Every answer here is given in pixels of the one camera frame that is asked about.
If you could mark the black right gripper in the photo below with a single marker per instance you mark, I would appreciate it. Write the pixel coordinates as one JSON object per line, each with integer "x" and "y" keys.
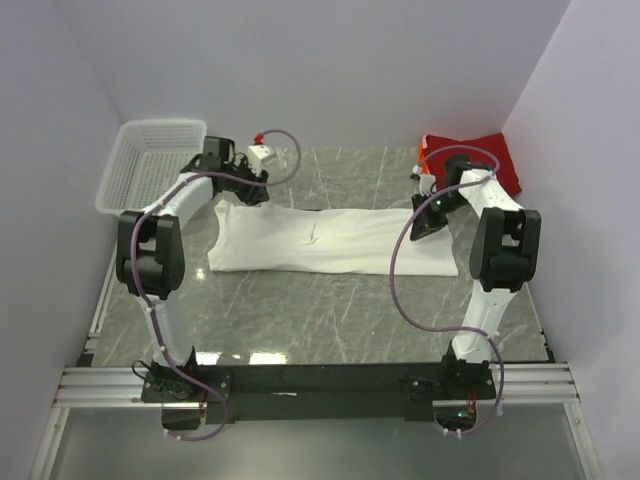
{"x": 424, "y": 224}

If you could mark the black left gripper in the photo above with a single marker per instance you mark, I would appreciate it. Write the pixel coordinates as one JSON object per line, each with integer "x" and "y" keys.
{"x": 256, "y": 193}

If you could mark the white t shirt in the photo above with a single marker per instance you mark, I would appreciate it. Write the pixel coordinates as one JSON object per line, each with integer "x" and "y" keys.
{"x": 270, "y": 237}

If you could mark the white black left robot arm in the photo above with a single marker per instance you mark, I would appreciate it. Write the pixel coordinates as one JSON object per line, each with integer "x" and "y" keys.
{"x": 150, "y": 259}

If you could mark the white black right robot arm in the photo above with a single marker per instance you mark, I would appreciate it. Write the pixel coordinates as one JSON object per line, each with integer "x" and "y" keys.
{"x": 503, "y": 258}

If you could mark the folded red t shirt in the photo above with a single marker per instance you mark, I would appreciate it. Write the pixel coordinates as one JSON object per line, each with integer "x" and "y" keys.
{"x": 442, "y": 148}

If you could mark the white plastic basket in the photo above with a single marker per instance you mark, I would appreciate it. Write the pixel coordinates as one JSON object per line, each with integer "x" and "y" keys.
{"x": 145, "y": 161}

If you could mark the black base crossbar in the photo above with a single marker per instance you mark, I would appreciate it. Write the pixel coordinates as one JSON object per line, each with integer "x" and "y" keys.
{"x": 305, "y": 392}

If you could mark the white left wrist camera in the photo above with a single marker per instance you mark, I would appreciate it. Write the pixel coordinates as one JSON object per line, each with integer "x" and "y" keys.
{"x": 259, "y": 155}

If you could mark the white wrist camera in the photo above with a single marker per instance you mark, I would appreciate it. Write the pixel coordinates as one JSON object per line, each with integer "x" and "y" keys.
{"x": 259, "y": 155}
{"x": 426, "y": 180}

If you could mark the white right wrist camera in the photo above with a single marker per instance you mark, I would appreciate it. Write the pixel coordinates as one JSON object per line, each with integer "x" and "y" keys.
{"x": 426, "y": 180}

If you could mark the aluminium rail frame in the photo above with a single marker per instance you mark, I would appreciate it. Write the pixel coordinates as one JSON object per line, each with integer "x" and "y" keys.
{"x": 535, "y": 426}

